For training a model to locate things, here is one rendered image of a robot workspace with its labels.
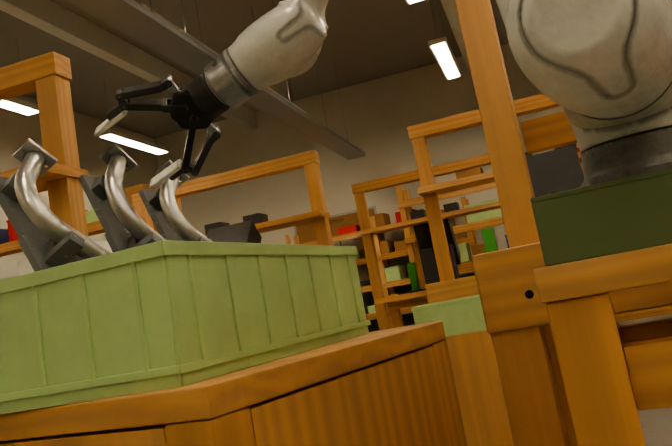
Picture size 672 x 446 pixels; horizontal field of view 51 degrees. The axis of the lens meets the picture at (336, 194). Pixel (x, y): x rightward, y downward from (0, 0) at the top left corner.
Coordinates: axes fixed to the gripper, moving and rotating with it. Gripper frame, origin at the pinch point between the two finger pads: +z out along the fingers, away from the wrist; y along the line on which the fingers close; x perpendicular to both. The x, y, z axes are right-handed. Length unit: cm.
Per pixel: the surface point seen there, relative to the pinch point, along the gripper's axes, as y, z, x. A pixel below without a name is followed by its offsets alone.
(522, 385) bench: -70, -33, 28
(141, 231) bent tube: -7.3, 2.3, 13.6
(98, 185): 1.2, 4.8, 6.7
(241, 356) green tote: -16.1, -11.0, 45.7
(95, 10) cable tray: -27, 117, -401
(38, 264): 4.2, 9.3, 28.2
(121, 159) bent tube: 0.3, 1.5, 0.0
